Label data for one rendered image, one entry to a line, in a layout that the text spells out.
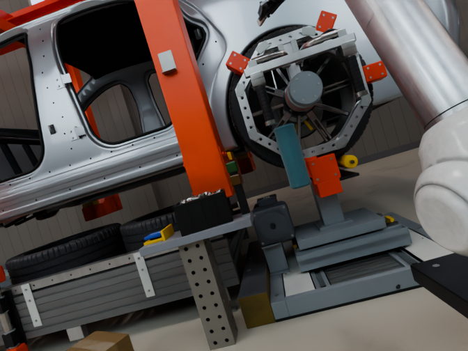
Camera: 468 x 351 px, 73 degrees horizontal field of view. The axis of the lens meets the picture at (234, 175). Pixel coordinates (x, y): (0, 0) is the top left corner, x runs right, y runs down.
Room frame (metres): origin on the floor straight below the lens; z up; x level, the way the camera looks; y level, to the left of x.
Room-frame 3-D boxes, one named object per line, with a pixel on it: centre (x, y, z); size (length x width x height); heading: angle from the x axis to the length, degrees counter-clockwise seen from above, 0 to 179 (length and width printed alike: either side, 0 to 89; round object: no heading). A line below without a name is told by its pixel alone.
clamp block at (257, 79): (1.23, -0.19, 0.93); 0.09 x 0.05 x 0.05; 173
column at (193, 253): (1.23, 0.22, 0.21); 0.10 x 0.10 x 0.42; 83
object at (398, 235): (1.58, -0.43, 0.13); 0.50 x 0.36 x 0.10; 83
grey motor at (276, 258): (1.69, -0.13, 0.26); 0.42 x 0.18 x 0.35; 173
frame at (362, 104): (1.41, -0.39, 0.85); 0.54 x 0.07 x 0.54; 83
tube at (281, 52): (1.30, -0.27, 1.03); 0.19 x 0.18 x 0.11; 173
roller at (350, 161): (1.50, -0.52, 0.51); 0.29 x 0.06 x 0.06; 173
